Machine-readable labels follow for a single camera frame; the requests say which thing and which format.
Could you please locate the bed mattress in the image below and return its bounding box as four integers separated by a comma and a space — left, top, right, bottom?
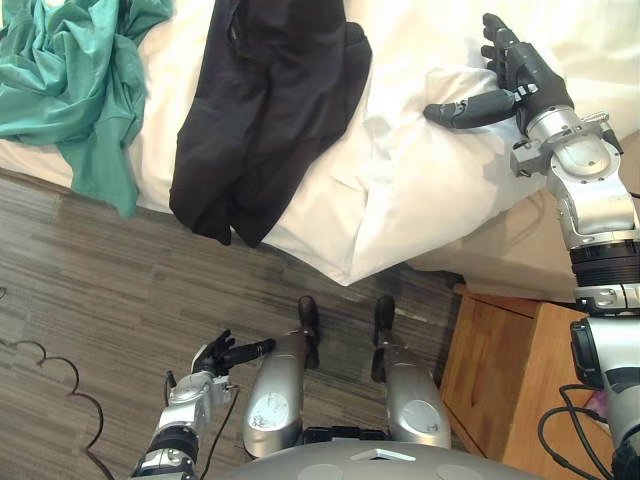
0, 134, 576, 304

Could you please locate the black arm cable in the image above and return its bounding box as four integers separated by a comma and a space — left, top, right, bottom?
537, 382, 619, 480

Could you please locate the silver left robot leg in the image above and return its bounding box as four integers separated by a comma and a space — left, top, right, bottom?
242, 324, 321, 459

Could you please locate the dark left robot foot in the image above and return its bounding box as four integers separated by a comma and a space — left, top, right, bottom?
297, 294, 321, 371

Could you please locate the small pink object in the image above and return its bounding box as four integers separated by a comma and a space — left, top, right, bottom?
588, 389, 610, 419

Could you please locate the black floor cable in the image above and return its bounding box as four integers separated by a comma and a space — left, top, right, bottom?
0, 287, 119, 480

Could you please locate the green garment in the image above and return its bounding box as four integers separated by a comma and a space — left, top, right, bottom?
0, 0, 174, 219

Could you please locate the black garment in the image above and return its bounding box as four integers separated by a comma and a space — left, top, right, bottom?
168, 0, 374, 249

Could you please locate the wooden nightstand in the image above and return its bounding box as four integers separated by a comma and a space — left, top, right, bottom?
439, 282, 616, 476

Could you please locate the dark right robot foot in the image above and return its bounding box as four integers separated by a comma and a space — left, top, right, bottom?
373, 294, 397, 351

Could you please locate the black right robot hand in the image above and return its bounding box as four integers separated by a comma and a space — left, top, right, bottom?
423, 13, 576, 134

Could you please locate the grey robot torso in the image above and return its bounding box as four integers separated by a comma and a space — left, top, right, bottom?
214, 424, 506, 480

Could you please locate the dark robot foot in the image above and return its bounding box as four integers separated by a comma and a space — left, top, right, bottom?
297, 294, 321, 371
373, 294, 397, 351

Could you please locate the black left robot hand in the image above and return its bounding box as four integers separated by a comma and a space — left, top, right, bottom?
193, 328, 277, 376

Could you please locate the white quilt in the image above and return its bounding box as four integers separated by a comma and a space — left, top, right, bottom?
127, 0, 640, 287

